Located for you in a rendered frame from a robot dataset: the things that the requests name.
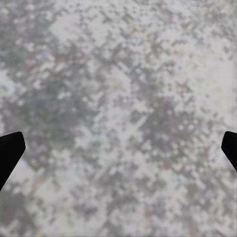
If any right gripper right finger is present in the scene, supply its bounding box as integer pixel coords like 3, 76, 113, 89
221, 131, 237, 171

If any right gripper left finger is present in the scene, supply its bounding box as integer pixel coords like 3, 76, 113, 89
0, 131, 26, 191

